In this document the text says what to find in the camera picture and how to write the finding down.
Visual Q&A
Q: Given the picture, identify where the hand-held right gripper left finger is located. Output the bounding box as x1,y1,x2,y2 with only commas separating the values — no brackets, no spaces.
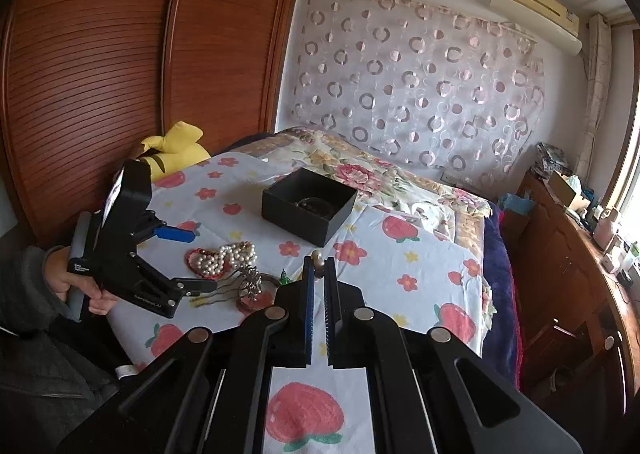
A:
57,257,316,454

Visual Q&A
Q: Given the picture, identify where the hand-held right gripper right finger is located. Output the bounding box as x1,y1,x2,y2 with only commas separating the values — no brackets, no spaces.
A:
323,257,587,454

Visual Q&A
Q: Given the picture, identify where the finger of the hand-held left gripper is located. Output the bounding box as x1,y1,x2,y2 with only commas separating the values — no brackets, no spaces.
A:
137,212,198,249
136,254,219,298

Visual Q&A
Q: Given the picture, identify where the dark metal hair comb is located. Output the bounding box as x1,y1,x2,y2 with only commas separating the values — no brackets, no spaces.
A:
191,274,251,309

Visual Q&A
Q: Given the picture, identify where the red bead bracelet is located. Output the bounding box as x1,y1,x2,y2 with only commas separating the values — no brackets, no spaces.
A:
185,247,222,281

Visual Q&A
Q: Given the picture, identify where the white pearl necklace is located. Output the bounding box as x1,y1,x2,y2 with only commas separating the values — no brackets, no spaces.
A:
195,241,259,280

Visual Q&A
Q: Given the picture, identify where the red bangle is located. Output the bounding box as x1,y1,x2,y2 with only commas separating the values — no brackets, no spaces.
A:
237,274,282,314

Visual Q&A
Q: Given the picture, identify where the black jewelry box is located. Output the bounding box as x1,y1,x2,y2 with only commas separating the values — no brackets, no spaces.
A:
261,167,359,246

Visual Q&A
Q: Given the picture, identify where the person's left hand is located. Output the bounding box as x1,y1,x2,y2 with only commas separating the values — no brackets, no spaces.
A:
44,249,121,316

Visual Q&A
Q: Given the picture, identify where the strawberry printed cloth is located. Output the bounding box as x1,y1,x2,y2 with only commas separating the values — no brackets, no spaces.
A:
107,151,497,454

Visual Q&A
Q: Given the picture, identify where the yellow plush toy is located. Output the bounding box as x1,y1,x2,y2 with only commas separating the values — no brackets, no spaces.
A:
132,121,211,183

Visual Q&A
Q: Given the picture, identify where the person's dark grey clothing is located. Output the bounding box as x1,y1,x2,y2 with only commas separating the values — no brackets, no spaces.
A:
0,319,131,454

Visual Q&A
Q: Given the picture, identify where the floral blanket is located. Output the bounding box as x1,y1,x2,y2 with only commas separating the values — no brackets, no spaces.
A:
220,126,494,247

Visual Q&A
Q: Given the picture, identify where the wooden slatted wardrobe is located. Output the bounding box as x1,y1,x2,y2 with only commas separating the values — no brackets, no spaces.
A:
0,0,304,251

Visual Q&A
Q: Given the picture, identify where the teal paper bag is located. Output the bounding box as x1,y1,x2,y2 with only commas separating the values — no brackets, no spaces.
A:
497,191,531,216

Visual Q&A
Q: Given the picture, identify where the wooden cabinet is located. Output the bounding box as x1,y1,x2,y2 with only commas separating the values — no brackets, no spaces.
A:
516,171,640,437

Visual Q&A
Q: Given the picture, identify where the wooden chair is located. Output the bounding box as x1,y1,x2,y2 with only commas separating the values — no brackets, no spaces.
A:
525,315,609,396

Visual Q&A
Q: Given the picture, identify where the cardboard box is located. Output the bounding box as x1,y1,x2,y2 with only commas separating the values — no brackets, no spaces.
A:
547,169,591,210

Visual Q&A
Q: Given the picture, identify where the stack of printed packets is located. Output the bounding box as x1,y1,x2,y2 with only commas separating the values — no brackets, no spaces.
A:
535,141,569,175

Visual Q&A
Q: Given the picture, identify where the pink jug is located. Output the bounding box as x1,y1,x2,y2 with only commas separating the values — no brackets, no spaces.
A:
594,209,621,251

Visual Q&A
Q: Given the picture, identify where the patterned window curtain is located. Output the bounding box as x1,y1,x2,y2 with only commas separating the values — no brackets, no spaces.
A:
572,13,614,181

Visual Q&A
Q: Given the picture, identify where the window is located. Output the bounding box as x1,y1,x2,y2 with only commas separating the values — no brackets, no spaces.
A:
606,24,640,237

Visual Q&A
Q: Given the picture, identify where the white air conditioner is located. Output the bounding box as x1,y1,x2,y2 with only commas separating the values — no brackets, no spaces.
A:
489,0,585,56

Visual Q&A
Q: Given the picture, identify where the dark bead bracelet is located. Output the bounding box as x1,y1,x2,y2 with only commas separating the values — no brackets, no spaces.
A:
295,196,334,218

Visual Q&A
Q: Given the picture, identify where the wall socket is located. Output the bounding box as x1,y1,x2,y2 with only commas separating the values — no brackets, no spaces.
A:
439,171,476,188

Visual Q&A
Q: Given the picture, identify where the circle patterned wall curtain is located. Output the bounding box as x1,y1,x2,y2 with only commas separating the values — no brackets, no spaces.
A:
276,0,547,186

